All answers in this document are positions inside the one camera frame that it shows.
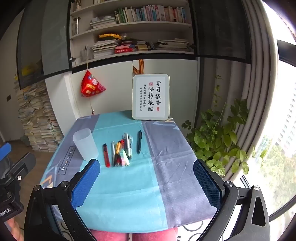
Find grey curtain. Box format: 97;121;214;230
220;0;279;182

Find person's left hand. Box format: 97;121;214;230
5;218;24;241

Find green leafy plant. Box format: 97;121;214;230
181;75;269;178

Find red utility knife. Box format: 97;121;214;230
103;144;111;168

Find stack of white magazines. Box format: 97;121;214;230
90;16;116;29

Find teal pink eraser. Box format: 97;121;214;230
117;152;130;167

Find silver metal flask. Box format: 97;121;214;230
73;17;81;35

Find red thick book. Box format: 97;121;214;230
115;47;137;54

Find framed calligraphy sign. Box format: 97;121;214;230
132;74;171;121

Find tall floor pile of books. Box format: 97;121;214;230
13;74;64;153

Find yellow garland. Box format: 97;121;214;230
99;33;122;40

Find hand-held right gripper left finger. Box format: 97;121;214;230
23;158;100;241

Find frosted plastic cup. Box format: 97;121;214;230
73;128;99;161

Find dark glass cabinet door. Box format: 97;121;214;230
16;0;73;90
188;0;252;65

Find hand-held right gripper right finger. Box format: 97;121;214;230
193;159;271;241

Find person's pink pants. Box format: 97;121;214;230
89;226;179;241

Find white bookshelf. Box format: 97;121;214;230
69;0;200;70

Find row of upright books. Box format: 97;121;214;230
114;6;187;24

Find orange pen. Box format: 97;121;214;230
114;140;121;166

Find window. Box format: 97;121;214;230
261;0;296;219

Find white black patterned cloth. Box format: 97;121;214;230
177;223;210;241

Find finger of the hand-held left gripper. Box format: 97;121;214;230
0;152;37;186
0;142;12;162

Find yellow bag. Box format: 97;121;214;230
21;65;42;76

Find red pen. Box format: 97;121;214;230
116;139;125;163

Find red pyramid hanging ornament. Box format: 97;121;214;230
80;52;107;115

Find blue grey patchwork tablecloth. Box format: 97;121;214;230
39;111;219;233

